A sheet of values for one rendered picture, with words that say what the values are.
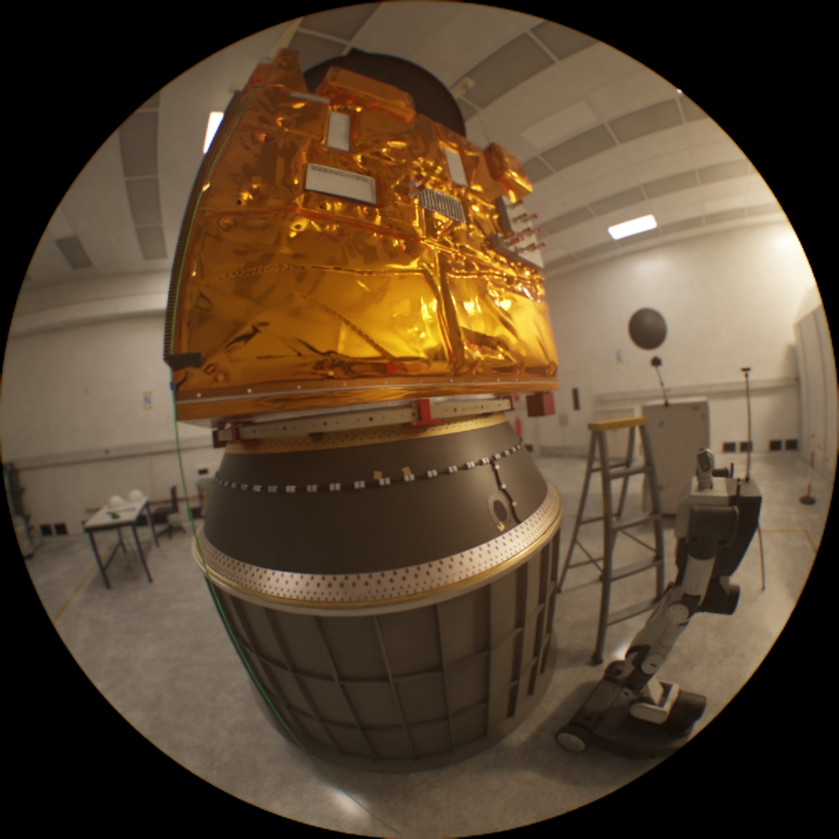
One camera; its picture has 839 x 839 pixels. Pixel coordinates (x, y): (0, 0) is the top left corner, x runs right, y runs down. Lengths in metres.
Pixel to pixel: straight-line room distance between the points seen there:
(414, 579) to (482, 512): 0.34
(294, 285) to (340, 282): 0.16
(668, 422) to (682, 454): 0.44
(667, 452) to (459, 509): 3.46
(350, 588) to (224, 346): 0.78
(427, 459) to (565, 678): 1.69
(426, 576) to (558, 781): 1.34
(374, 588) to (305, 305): 0.87
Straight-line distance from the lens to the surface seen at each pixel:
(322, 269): 1.04
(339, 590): 0.95
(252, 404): 0.92
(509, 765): 1.83
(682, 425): 4.10
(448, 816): 1.74
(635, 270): 8.68
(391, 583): 0.93
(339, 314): 0.99
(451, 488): 1.03
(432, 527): 0.97
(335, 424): 1.00
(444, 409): 1.08
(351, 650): 1.11
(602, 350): 8.49
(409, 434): 1.05
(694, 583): 1.00
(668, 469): 4.21
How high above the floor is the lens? 1.70
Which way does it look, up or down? 1 degrees down
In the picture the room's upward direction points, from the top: 6 degrees counter-clockwise
